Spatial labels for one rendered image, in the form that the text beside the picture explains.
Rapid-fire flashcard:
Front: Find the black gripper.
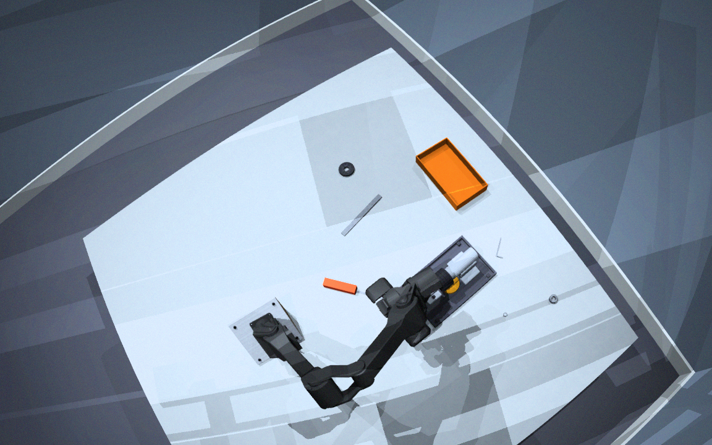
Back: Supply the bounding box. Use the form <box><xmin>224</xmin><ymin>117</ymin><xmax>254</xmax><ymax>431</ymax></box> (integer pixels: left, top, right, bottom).
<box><xmin>365</xmin><ymin>278</ymin><xmax>431</xmax><ymax>347</ymax></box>

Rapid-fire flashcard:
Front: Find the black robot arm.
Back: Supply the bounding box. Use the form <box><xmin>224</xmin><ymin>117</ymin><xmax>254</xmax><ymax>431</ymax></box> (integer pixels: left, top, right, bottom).
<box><xmin>249</xmin><ymin>266</ymin><xmax>443</xmax><ymax>409</ymax></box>

